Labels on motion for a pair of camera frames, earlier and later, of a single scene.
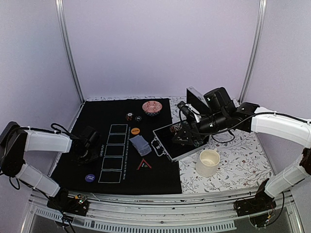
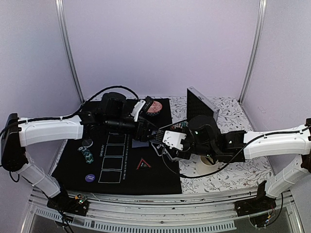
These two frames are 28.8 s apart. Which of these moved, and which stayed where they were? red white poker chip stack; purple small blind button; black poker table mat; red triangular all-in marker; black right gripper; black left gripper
Moved: black right gripper; black left gripper
Stayed: red white poker chip stack; black poker table mat; red triangular all-in marker; purple small blind button
